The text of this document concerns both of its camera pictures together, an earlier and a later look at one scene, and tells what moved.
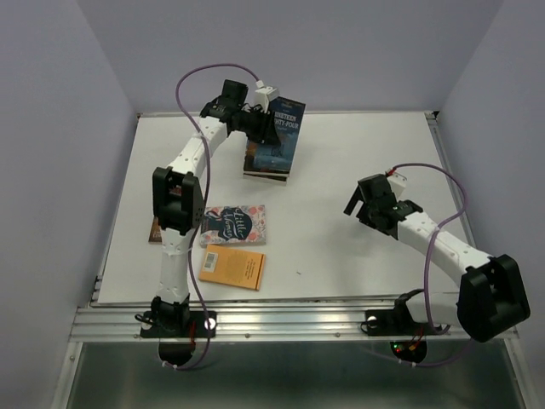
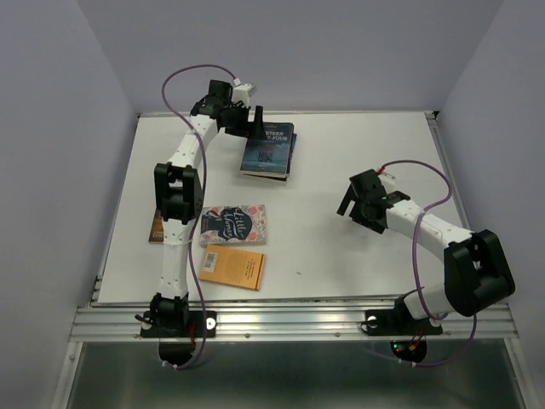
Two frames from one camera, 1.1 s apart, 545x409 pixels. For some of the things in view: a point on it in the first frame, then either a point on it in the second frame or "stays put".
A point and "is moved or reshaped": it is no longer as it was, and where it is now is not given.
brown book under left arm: x=155 y=237 stays put
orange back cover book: x=232 y=267 stays put
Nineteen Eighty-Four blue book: x=287 y=116 is moved or reshaped
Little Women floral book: x=242 y=225 stays put
